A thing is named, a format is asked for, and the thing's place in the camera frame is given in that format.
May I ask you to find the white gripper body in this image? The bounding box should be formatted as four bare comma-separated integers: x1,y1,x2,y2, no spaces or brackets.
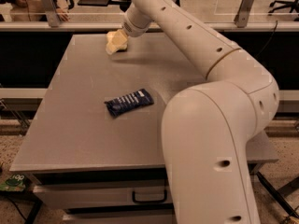
122,4,153,37

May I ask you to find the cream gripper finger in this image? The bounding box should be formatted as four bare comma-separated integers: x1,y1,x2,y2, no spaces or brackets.
109,29,128,50

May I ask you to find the yellow sponge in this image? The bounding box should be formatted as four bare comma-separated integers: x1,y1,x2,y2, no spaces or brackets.
106,30,128,55

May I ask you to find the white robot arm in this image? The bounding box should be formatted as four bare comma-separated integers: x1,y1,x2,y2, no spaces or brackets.
107,0,279,224

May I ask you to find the dark blue snack packet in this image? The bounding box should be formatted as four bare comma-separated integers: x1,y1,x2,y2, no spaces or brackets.
105,89,154,118

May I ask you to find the person sitting behind glass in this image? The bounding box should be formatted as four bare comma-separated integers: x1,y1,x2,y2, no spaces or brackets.
0,0,70,21

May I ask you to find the grey cabinet drawer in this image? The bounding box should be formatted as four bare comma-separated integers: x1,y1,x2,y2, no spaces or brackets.
63,206,177,224
34,180,172,210

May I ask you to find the black chair at right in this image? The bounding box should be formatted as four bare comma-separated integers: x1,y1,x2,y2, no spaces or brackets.
268,0,299,14

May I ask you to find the green packet on floor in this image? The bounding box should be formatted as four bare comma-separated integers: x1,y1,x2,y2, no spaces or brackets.
0,174,26,192

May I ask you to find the lower grey cabinet drawer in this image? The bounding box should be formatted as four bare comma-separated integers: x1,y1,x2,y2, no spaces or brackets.
63,206,177,224

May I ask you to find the left metal glass post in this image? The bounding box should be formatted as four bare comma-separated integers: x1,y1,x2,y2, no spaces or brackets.
41,0,61,27

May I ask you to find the metal glass post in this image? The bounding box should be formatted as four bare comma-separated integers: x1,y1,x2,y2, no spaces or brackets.
41,0,61,27
234,0,254,28

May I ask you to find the right metal glass post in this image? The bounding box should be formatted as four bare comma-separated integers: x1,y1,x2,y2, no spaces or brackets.
234,0,254,28

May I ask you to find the black drawer handle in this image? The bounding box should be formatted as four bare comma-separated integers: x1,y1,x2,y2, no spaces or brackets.
132,189,168,204

